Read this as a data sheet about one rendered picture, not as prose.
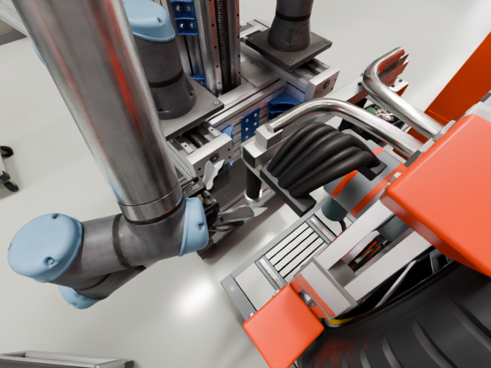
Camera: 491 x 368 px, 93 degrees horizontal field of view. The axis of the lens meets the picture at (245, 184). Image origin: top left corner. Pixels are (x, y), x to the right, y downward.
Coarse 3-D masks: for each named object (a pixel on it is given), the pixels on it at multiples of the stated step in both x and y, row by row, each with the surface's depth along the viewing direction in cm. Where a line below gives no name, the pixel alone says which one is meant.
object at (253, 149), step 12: (408, 60) 49; (384, 72) 47; (396, 72) 49; (348, 84) 45; (360, 84) 45; (384, 84) 49; (336, 96) 43; (348, 96) 43; (360, 96) 46; (312, 120) 40; (324, 120) 43; (288, 132) 38; (252, 144) 37; (276, 144) 37; (252, 156) 36; (264, 156) 37
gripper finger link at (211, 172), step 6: (210, 162) 48; (222, 162) 52; (210, 168) 49; (216, 168) 52; (222, 168) 53; (210, 174) 50; (216, 174) 51; (204, 180) 48; (210, 180) 50; (210, 186) 49; (210, 192) 50
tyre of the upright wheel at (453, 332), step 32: (448, 288) 19; (480, 288) 16; (320, 320) 45; (384, 320) 22; (416, 320) 19; (448, 320) 17; (480, 320) 16; (320, 352) 29; (352, 352) 23; (384, 352) 20; (416, 352) 18; (448, 352) 16; (480, 352) 15
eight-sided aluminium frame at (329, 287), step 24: (360, 216) 25; (384, 216) 24; (336, 240) 26; (360, 240) 25; (408, 240) 22; (312, 264) 28; (336, 264) 28; (384, 264) 24; (312, 288) 28; (336, 288) 26; (360, 288) 25; (312, 312) 34; (336, 312) 26
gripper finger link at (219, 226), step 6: (216, 222) 45; (222, 222) 45; (228, 222) 45; (234, 222) 45; (240, 222) 45; (210, 228) 45; (216, 228) 44; (222, 228) 44; (228, 228) 45; (234, 228) 46
